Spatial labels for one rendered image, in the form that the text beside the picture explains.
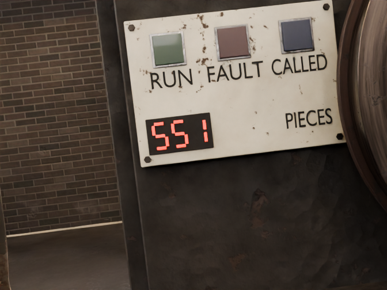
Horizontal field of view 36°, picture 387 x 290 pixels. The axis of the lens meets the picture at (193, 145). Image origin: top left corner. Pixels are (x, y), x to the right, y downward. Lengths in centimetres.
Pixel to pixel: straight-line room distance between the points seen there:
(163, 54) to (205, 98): 7
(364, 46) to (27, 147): 632
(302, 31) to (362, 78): 15
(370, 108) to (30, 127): 630
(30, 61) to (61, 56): 35
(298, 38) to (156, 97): 19
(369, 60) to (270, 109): 16
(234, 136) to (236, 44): 11
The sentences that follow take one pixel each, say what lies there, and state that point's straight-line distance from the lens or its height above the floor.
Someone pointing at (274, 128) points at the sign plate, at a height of 109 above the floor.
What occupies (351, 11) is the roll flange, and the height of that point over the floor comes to 121.
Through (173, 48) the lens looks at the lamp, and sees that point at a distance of 74.
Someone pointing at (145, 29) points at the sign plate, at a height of 123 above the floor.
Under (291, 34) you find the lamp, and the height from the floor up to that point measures 120.
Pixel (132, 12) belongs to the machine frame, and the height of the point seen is 125.
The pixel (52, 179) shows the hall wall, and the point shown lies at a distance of 684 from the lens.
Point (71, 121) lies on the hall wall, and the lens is 677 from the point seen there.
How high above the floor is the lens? 112
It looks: 3 degrees down
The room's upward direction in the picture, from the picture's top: 7 degrees counter-clockwise
